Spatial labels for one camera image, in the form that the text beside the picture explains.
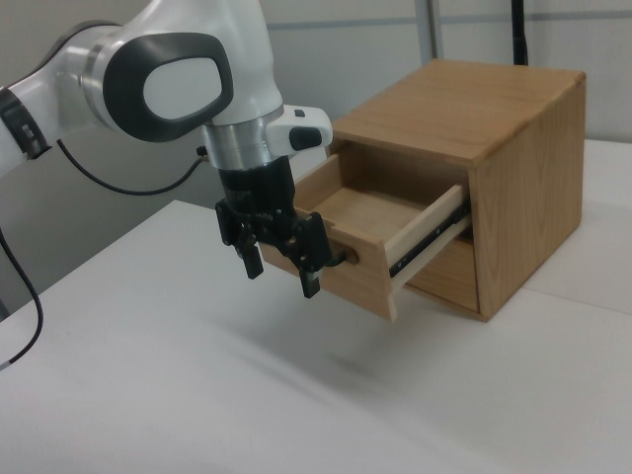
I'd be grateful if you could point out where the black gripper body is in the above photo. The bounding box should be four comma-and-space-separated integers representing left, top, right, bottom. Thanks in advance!
218, 154, 300, 245

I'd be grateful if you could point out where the black metal drawer handle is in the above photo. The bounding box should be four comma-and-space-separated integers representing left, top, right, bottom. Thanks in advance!
325, 245, 359, 269

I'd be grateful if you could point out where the wooden drawer with black handle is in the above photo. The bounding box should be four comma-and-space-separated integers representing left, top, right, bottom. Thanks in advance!
259, 151, 473, 323

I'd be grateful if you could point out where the black metal drawer slide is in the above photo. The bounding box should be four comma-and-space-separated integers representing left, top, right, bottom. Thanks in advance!
388, 199, 470, 278

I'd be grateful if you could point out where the wooden two-drawer cabinet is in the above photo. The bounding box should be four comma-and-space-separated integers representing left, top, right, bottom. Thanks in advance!
331, 58, 588, 325

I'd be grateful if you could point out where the black stand pole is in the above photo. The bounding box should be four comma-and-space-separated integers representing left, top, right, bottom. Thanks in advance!
510, 0, 532, 65

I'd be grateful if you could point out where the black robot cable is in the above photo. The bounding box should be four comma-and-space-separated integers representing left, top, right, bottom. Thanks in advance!
0, 138, 207, 372

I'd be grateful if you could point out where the grey partition post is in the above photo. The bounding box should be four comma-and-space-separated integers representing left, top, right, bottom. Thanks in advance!
418, 0, 441, 63

